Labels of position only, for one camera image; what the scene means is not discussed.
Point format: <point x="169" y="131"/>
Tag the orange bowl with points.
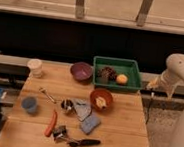
<point x="101" y="92"/>

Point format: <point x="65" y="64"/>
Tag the black handled brush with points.
<point x="83" y="142"/>

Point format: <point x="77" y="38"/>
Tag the white cup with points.
<point x="35" y="66"/>

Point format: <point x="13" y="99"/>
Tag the green plastic bin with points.
<point x="121" y="66"/>

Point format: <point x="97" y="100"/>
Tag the dark pine cone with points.
<point x="109" y="72"/>

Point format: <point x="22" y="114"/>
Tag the grey towel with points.
<point x="82" y="108"/>

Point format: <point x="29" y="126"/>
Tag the orange carrot toy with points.
<point x="51" y="124"/>

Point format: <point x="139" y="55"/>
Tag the small metal cup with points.
<point x="67" y="106"/>

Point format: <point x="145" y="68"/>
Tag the blue cup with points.
<point x="29" y="104"/>

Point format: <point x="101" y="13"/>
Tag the metal spoon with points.
<point x="42" y="90"/>

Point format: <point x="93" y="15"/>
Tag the yellow ball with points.
<point x="121" y="79"/>

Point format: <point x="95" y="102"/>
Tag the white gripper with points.
<point x="164" y="84"/>

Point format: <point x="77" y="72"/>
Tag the purple bowl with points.
<point x="81" y="71"/>

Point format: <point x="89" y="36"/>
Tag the yellow item in bowl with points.
<point x="101" y="103"/>

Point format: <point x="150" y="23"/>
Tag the blue sponge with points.
<point x="90" y="123"/>

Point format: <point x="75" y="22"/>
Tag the small metal clip object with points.
<point x="59" y="133"/>

